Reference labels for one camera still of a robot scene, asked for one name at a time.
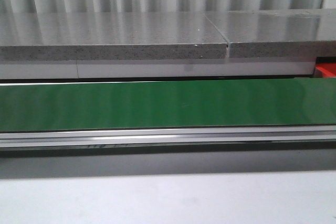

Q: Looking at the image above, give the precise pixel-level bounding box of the grey speckled stone counter slab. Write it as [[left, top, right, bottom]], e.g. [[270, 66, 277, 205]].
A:
[[1, 12, 227, 61]]

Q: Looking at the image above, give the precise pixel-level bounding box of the white cabinet panel under counter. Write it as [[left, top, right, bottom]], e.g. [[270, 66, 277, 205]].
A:
[[1, 58, 315, 80]]

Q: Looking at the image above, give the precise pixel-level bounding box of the green conveyor belt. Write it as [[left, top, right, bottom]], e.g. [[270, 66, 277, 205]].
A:
[[1, 78, 335, 132]]

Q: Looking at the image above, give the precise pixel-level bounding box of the red plastic bin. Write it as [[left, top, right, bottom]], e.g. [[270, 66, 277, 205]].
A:
[[314, 63, 336, 78]]

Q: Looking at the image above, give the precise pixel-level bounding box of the aluminium conveyor side rail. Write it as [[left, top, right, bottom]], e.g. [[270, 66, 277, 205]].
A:
[[1, 125, 335, 151]]

